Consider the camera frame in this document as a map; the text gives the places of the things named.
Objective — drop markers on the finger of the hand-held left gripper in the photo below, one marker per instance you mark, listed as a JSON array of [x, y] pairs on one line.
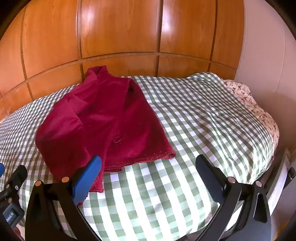
[[16, 179]]

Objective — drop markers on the green white checked bed cover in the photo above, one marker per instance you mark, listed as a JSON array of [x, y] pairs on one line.
[[185, 115]]

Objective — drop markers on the wooden panelled wardrobe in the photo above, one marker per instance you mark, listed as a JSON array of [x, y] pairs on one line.
[[115, 30]]

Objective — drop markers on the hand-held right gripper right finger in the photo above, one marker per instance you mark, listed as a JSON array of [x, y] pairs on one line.
[[208, 176]]

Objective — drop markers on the dark red knitted sweater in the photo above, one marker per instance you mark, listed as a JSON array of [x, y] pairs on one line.
[[104, 115]]

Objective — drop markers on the floral bed sheet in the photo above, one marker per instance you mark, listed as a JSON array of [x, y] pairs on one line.
[[261, 111]]

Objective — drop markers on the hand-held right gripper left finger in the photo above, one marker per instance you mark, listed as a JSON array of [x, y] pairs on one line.
[[89, 176]]

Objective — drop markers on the white bed frame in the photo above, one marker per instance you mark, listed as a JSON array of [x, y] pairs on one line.
[[277, 185]]

